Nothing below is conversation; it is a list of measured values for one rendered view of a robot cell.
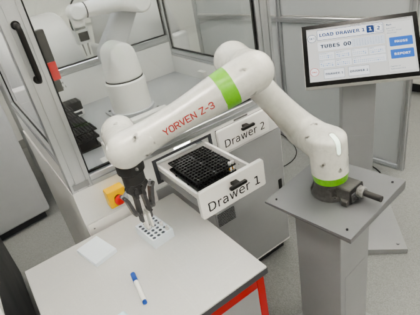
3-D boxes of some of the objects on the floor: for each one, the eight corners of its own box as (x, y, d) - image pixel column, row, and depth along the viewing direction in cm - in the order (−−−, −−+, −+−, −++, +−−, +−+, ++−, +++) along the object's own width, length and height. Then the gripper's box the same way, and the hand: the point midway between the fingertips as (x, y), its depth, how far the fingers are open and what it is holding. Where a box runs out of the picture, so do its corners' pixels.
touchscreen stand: (407, 253, 209) (427, 72, 159) (321, 254, 219) (314, 84, 169) (385, 197, 251) (396, 40, 201) (314, 200, 261) (307, 52, 211)
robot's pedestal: (381, 322, 177) (391, 189, 140) (345, 370, 162) (345, 234, 124) (325, 289, 198) (320, 164, 161) (288, 328, 183) (274, 200, 146)
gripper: (143, 158, 133) (159, 212, 144) (107, 177, 126) (127, 232, 138) (155, 165, 127) (170, 220, 139) (118, 185, 120) (138, 242, 132)
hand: (147, 219), depth 137 cm, fingers closed, pressing on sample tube
